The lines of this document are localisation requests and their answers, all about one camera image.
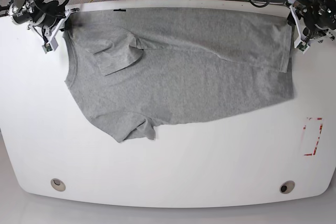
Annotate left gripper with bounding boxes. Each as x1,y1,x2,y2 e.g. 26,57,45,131
285,1,335,46

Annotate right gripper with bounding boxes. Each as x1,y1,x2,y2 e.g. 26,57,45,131
27,7,79,42

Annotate grey T-shirt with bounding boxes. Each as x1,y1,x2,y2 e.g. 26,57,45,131
64,8,294,142

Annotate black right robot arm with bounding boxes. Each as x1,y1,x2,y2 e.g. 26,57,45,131
8,0,70,43

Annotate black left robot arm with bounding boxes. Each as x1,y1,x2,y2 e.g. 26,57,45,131
248,0,335,52

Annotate red tape rectangle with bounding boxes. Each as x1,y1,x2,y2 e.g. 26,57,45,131
300,118,323,156

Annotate right table grommet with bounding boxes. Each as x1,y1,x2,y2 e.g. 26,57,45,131
279,180,296,194

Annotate table grommet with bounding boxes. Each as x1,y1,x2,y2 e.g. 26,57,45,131
50,178,66,192
279,180,296,194

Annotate left table grommet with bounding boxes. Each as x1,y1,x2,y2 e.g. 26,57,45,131
50,178,66,192

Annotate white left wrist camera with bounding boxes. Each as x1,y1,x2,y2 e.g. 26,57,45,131
295,41,310,54

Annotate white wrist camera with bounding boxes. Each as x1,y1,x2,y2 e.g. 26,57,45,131
42,10,71,53
295,41,310,54

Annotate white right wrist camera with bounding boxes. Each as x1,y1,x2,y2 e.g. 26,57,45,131
42,10,71,53

